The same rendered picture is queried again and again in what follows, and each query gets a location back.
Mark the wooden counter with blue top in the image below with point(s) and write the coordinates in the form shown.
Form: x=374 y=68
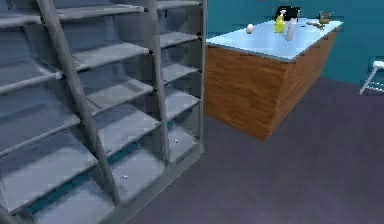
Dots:
x=253 y=83

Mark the grey metal shelf unit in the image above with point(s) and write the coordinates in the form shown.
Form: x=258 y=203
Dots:
x=100 y=100

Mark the white egg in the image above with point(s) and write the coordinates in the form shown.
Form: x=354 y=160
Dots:
x=249 y=28

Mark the yellow spray bottle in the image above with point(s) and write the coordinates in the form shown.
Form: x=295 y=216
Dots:
x=279 y=24

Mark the white tall bottle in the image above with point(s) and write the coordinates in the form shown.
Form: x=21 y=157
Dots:
x=291 y=29

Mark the black box appliance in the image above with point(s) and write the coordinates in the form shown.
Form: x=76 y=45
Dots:
x=290 y=13

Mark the brown flat utensil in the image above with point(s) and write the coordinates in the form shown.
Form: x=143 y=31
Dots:
x=315 y=25

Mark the dark metal pot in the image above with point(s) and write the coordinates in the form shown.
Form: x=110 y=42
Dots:
x=325 y=17

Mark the white stool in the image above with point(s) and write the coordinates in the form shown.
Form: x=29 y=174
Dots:
x=373 y=76

